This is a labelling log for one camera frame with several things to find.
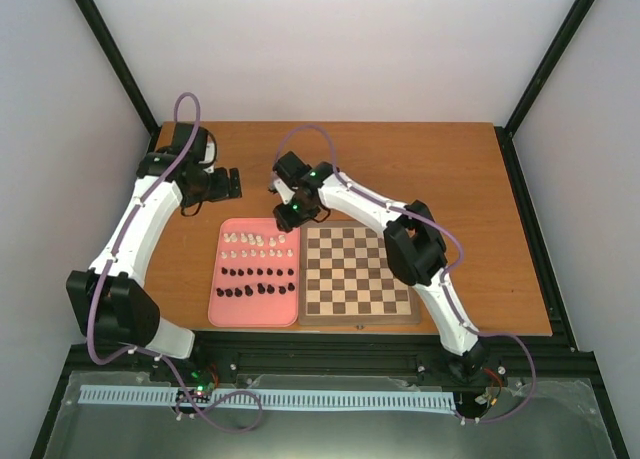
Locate light blue cable duct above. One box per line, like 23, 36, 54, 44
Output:
77, 385, 455, 414

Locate pink plastic tray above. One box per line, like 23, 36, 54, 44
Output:
208, 218, 301, 329

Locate wooden chess board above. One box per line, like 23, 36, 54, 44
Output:
298, 221, 420, 328

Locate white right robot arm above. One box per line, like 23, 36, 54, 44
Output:
269, 151, 487, 383

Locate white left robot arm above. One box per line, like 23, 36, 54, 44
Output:
66, 122, 241, 382

